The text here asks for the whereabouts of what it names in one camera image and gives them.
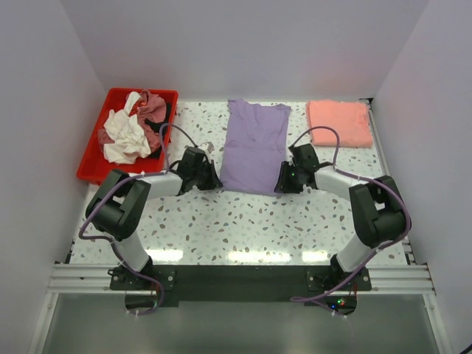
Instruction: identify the black garment in bin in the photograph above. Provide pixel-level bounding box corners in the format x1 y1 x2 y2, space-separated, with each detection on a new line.
143 102 176 159

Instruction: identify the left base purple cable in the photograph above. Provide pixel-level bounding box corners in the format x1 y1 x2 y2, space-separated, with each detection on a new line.
127 276 167 318

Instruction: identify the folded salmon t-shirt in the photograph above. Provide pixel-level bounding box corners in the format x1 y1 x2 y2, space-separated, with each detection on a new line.
306 100 373 148

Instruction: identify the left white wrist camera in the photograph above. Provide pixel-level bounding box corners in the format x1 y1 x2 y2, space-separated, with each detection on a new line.
199 142 215 154

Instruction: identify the dusty pink t-shirt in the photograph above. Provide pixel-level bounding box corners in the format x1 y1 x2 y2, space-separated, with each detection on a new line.
97 90 167 153

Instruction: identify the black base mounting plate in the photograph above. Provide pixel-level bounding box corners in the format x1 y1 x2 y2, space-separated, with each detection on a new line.
109 263 373 314

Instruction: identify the red plastic bin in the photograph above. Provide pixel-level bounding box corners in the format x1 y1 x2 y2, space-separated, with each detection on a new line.
77 88 178 184

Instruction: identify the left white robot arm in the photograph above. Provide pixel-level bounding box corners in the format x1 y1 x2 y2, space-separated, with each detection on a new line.
79 147 223 282

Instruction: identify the lavender t-shirt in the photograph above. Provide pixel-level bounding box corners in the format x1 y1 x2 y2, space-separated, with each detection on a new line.
220 99 291 196

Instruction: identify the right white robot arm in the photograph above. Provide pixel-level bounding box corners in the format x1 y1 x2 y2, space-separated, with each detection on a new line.
274 144 412 285

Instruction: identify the white t-shirt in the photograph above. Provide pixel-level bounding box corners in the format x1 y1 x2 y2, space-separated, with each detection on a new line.
103 91 151 164

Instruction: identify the right aluminium rail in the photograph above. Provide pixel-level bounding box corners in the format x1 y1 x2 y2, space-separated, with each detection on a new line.
359 96 438 296

